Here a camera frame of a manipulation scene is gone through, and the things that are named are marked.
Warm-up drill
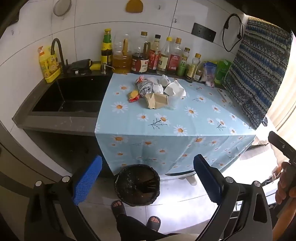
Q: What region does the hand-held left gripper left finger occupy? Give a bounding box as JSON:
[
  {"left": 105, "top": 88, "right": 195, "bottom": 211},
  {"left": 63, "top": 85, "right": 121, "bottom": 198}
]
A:
[{"left": 24, "top": 155, "right": 103, "bottom": 241}]

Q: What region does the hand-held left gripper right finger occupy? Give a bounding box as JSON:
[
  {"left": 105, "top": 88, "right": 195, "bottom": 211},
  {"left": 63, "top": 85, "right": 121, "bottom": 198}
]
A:
[{"left": 193, "top": 154, "right": 273, "bottom": 241}]

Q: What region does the black round waste bin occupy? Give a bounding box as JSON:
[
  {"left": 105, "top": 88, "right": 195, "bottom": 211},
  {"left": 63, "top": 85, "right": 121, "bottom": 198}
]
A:
[{"left": 114, "top": 164, "right": 161, "bottom": 207}]

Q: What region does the red and yellow snack wrapper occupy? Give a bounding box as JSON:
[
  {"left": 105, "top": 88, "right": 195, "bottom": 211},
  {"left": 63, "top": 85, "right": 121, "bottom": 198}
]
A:
[{"left": 128, "top": 90, "right": 140, "bottom": 102}]

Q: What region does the brown paper bag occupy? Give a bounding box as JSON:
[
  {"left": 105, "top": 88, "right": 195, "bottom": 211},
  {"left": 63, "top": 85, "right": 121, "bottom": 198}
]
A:
[{"left": 144, "top": 93, "right": 169, "bottom": 110}]

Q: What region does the white tissue paper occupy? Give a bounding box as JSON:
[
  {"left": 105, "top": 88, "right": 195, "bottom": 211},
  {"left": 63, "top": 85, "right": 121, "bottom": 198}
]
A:
[{"left": 164, "top": 80, "right": 186, "bottom": 98}]

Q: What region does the silver foil bag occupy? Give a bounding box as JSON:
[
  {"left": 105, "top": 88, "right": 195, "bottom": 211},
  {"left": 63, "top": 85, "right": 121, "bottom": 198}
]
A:
[{"left": 136, "top": 80, "right": 154, "bottom": 98}]

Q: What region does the person's right forearm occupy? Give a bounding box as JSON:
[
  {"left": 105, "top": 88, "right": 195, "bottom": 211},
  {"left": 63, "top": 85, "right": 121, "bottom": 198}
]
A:
[{"left": 273, "top": 202, "right": 296, "bottom": 241}]

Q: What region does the person's right hand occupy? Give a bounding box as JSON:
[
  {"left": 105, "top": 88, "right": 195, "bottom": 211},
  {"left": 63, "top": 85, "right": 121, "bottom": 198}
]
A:
[{"left": 275, "top": 162, "right": 296, "bottom": 205}]

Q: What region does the person's left sandaled foot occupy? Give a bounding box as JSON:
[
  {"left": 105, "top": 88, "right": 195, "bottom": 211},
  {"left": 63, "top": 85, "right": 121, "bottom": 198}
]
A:
[{"left": 111, "top": 200, "right": 127, "bottom": 218}]

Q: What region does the person's sandaled foot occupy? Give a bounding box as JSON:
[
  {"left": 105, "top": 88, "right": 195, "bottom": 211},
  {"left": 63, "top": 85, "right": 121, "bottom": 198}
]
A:
[
  {"left": 147, "top": 215, "right": 162, "bottom": 232},
  {"left": 111, "top": 200, "right": 127, "bottom": 218}
]

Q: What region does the person's right sandaled foot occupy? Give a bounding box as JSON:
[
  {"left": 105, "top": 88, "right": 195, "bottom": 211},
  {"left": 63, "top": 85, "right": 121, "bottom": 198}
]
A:
[{"left": 147, "top": 215, "right": 162, "bottom": 232}]

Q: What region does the blue daisy print tablecloth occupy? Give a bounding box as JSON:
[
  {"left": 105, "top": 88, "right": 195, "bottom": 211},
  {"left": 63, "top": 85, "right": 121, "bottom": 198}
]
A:
[{"left": 94, "top": 72, "right": 256, "bottom": 176}]

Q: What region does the person's dark trouser leg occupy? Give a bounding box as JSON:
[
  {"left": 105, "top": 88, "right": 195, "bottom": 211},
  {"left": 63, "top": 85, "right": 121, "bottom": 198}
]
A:
[{"left": 116, "top": 213, "right": 176, "bottom": 241}]

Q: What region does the white power strip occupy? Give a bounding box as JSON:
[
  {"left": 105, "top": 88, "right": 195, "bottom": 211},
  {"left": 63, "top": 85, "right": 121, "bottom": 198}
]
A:
[{"left": 217, "top": 88, "right": 233, "bottom": 104}]

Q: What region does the blue patterned woven cloth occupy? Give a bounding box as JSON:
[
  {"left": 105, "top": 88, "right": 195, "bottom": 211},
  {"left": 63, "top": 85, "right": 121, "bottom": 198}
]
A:
[{"left": 223, "top": 20, "right": 292, "bottom": 130}]

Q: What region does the black kitchen sink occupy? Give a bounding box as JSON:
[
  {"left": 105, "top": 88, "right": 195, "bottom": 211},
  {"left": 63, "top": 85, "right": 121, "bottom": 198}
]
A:
[{"left": 31, "top": 75, "right": 112, "bottom": 113}]

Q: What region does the green plastic bag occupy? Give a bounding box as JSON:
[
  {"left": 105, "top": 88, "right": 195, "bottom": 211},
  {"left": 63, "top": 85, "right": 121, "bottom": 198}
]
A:
[{"left": 214, "top": 60, "right": 232, "bottom": 85}]

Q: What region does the metal soap dispenser pump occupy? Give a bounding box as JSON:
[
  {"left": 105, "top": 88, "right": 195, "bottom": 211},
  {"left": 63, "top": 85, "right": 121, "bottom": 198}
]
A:
[{"left": 100, "top": 64, "right": 115, "bottom": 75}]

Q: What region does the small bottle yellow cap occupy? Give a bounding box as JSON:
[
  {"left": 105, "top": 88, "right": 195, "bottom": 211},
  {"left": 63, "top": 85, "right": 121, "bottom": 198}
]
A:
[{"left": 186, "top": 53, "right": 201, "bottom": 82}]

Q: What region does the yellow dish soap bottle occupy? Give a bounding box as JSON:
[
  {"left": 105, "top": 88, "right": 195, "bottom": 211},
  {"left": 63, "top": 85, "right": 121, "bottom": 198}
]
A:
[{"left": 38, "top": 46, "right": 61, "bottom": 83}]

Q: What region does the green label oil bottle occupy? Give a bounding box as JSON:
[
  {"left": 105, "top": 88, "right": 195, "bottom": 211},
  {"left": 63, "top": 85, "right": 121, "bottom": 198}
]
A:
[{"left": 177, "top": 47, "right": 190, "bottom": 78}]

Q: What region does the large cooking oil jug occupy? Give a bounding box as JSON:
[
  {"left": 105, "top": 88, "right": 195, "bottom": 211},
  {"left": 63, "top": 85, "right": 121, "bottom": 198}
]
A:
[{"left": 112, "top": 34, "right": 132, "bottom": 74}]

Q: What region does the black sink faucet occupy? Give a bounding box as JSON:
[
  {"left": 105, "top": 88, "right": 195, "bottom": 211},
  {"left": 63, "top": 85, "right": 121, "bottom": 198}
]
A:
[{"left": 50, "top": 38, "right": 70, "bottom": 75}]

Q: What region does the dark soy sauce jug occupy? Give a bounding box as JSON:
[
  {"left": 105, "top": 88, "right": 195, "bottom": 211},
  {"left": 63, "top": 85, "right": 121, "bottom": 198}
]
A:
[{"left": 131, "top": 31, "right": 149, "bottom": 74}]

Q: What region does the clear bottle red label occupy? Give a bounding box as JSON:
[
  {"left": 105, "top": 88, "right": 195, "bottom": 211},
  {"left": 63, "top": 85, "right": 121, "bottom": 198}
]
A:
[{"left": 167, "top": 37, "right": 182, "bottom": 76}]

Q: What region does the green bottle yellow label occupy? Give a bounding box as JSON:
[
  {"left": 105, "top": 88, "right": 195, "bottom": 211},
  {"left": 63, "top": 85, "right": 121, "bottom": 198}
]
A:
[{"left": 100, "top": 28, "right": 113, "bottom": 66}]

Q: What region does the clear vinegar bottle yellow label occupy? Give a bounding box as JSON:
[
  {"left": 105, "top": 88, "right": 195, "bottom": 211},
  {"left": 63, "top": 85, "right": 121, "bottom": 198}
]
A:
[{"left": 157, "top": 37, "right": 173, "bottom": 75}]

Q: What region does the red label dark sauce bottle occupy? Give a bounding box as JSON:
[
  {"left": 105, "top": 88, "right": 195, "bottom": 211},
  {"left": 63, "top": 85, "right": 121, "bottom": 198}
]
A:
[{"left": 148, "top": 34, "right": 162, "bottom": 73}]

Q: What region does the metal mesh strainer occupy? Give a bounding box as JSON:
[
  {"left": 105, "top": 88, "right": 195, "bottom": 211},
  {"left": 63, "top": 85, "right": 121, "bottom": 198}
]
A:
[{"left": 53, "top": 0, "right": 72, "bottom": 16}]

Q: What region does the yellow hanging pad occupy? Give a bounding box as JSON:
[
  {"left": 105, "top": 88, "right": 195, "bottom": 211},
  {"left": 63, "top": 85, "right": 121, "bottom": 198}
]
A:
[{"left": 125, "top": 0, "right": 144, "bottom": 13}]

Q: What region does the black cable with plug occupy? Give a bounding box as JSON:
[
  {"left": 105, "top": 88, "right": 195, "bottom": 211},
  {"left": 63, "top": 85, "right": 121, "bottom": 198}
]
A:
[{"left": 222, "top": 13, "right": 243, "bottom": 52}]

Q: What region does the black wall outlet strip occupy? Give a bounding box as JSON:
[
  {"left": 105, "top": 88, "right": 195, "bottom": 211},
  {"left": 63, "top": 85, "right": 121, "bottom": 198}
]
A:
[{"left": 192, "top": 22, "right": 216, "bottom": 43}]

